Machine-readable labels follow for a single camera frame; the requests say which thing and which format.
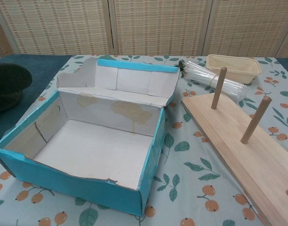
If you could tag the fruit and leaf print tablecloth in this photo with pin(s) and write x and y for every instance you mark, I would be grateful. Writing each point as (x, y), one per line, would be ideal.
(193, 164)

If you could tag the blue cardboard shoe box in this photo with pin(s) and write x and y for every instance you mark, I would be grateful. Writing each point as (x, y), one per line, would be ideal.
(75, 186)

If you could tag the woven bamboo folding screen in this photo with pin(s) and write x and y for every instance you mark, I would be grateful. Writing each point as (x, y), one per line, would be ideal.
(158, 28)

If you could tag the bundle of clear plastic straws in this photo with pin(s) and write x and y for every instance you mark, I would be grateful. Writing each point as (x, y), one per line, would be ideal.
(202, 78)

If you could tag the short wooden peg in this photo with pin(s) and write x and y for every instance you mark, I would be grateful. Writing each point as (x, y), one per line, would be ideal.
(218, 89)

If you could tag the light wooden base board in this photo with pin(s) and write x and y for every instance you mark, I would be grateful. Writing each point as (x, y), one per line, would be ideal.
(240, 146)

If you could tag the tan rubber band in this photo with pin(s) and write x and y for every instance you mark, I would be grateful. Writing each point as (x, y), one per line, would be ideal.
(210, 83)

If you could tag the beige plastic food container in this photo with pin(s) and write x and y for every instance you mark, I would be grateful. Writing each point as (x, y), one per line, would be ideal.
(235, 66)

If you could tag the tall wooden peg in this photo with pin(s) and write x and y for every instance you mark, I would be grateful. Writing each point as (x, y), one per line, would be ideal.
(255, 120)

